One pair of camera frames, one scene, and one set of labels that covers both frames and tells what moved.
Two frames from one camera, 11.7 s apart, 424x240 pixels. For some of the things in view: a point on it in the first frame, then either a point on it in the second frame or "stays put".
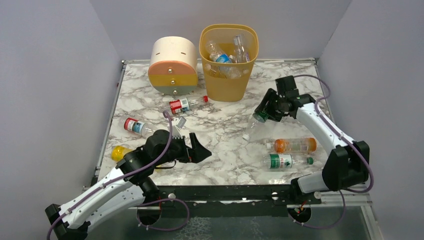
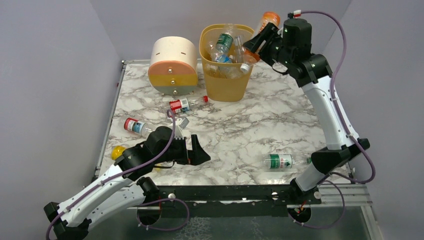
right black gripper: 274,105 → 269,42
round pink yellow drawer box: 173,70 stays put
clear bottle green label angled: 256,124 → 224,42
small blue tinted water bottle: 241,55 stays put
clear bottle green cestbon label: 284,161 stays put
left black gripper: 190,150 stays put
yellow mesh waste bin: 227,51 stays put
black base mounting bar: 233,201 stays put
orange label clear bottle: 292,145 → 250,57
